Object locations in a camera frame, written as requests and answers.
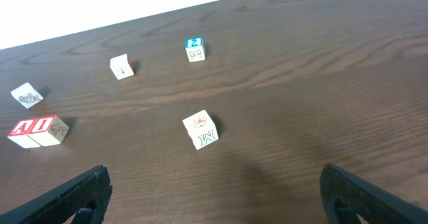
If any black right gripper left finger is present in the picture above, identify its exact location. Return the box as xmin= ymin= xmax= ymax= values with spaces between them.
xmin=1 ymin=165 xmax=112 ymax=223

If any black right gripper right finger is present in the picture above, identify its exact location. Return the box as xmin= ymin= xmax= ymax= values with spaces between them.
xmin=320 ymin=164 xmax=427 ymax=224

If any red I letter block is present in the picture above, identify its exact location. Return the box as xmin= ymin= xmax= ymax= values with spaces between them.
xmin=27 ymin=116 xmax=69 ymax=146

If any red A letter block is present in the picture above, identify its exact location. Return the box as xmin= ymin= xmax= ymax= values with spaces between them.
xmin=7 ymin=118 xmax=41 ymax=148

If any blue P letter block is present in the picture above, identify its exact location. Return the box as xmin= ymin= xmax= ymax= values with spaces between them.
xmin=11 ymin=82 xmax=43 ymax=109

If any M letter wooden block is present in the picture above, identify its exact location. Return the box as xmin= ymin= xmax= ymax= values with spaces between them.
xmin=183 ymin=110 xmax=219 ymax=150

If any green R letter block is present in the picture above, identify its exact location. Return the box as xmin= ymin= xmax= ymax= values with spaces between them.
xmin=110 ymin=54 xmax=134 ymax=80

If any blue 2 number block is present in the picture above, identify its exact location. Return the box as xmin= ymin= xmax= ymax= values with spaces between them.
xmin=185 ymin=37 xmax=205 ymax=62

